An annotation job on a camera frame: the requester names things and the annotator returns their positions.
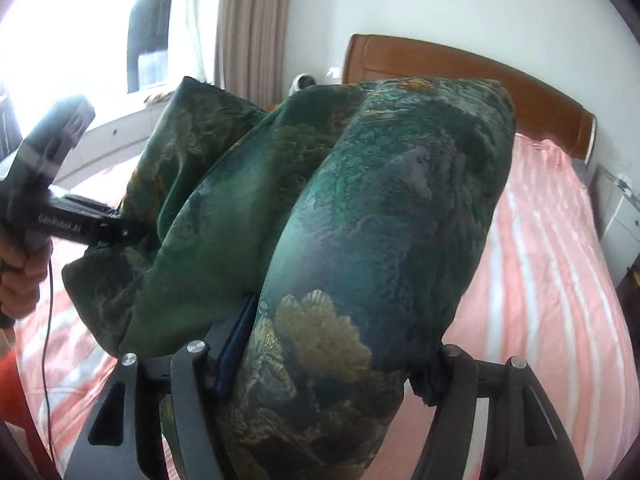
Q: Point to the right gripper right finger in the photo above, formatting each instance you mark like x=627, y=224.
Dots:
x=525, y=439

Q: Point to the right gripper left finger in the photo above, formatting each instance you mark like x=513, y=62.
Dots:
x=160, y=410

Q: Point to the green patterned padded jacket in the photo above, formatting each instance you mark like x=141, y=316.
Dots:
x=357, y=214

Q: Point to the person's left hand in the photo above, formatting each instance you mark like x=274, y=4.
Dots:
x=22, y=272

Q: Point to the white window bench cabinet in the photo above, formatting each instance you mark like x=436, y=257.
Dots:
x=108, y=145

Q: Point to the orange fuzzy garment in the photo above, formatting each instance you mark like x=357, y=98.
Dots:
x=14, y=409

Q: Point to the pink striped bed sheet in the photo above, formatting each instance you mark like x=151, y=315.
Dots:
x=542, y=292

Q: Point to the white bedside drawer cabinet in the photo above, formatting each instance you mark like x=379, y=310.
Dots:
x=616, y=213

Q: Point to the white round fan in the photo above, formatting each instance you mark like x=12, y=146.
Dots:
x=302, y=82

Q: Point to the beige curtain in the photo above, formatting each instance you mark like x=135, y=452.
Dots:
x=249, y=48

